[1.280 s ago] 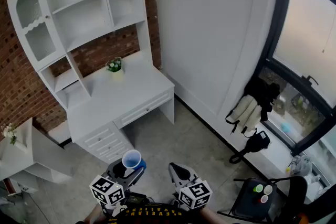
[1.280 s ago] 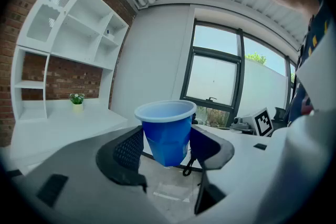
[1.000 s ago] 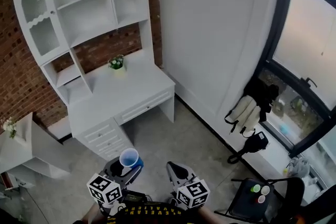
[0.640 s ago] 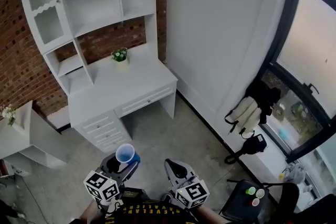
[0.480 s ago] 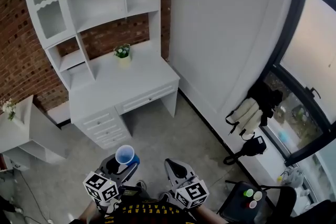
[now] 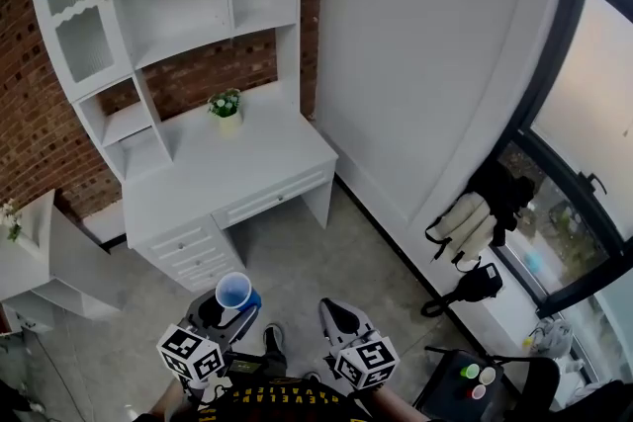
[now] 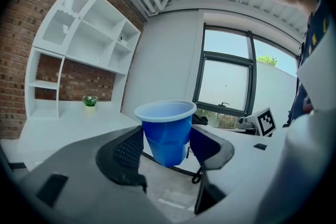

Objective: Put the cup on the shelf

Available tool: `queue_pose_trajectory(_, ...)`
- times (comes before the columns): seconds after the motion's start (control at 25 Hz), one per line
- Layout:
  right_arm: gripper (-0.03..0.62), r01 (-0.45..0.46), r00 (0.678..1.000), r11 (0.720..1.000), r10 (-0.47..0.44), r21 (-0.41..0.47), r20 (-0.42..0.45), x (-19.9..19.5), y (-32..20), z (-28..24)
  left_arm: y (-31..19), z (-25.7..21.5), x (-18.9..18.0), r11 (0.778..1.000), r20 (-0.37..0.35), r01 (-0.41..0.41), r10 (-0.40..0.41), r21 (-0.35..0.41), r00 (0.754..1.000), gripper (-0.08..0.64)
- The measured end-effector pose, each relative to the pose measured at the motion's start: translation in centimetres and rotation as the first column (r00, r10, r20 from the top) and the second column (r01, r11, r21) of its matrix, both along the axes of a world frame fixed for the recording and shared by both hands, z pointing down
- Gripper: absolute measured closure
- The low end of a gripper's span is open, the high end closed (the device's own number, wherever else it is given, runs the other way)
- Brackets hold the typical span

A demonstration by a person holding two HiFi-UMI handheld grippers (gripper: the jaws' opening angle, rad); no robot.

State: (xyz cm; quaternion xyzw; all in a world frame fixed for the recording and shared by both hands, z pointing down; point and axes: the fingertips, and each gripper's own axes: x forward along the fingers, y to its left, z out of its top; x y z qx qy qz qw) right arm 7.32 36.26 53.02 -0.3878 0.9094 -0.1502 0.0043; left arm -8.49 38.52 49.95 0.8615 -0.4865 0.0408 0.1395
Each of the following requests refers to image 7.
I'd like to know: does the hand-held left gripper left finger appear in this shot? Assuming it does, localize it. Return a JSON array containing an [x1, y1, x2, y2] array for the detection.
[[96, 125, 148, 194]]

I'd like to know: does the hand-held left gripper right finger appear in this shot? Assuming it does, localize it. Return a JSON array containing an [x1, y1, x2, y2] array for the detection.
[[189, 124, 235, 216]]

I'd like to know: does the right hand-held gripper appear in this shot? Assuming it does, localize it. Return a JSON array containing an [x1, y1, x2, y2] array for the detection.
[[236, 106, 278, 137]]

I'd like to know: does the blue plastic cup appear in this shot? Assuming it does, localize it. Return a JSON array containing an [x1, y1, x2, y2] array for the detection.
[[134, 100, 197, 168]]

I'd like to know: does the white shelving unit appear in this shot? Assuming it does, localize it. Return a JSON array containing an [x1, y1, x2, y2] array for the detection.
[[25, 0, 142, 120]]

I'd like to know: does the black bag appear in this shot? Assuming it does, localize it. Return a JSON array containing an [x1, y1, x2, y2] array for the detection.
[[191, 114, 209, 125]]

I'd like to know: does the small potted flower plant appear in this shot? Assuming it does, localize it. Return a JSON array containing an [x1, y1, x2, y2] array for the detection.
[[82, 95, 98, 115]]

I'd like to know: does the dark framed window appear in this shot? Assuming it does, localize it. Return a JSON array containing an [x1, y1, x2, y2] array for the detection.
[[193, 22, 299, 131]]

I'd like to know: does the person's torso in dark jersey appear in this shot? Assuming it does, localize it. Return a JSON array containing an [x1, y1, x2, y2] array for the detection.
[[286, 0, 336, 126]]

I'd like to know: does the black floor cable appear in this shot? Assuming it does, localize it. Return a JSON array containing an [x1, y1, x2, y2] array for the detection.
[[141, 151, 204, 184]]

